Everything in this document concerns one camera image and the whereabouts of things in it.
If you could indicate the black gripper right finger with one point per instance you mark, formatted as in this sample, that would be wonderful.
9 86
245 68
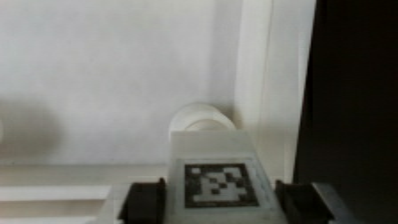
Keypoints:
313 204

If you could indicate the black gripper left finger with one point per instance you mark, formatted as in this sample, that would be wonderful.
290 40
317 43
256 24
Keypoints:
144 203

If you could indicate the white table leg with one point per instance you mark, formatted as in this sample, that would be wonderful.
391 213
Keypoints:
219 191

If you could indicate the white square table top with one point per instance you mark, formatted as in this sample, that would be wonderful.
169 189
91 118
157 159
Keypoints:
114 66

